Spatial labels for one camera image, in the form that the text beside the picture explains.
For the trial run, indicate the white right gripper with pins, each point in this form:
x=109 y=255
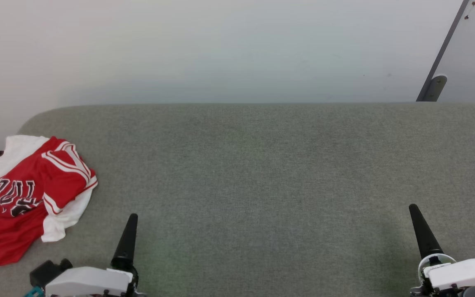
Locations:
x=464 y=274

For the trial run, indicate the red and white jersey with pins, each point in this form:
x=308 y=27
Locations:
x=19 y=206

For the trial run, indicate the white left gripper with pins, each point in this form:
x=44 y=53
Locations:
x=89 y=282

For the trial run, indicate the grey diagonal metal bar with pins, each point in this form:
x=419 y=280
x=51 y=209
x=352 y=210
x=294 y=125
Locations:
x=443 y=47

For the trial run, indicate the grey metal bracket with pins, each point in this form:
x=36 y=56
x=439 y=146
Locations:
x=435 y=88

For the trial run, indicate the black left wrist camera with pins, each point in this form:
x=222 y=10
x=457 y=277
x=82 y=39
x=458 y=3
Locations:
x=48 y=271

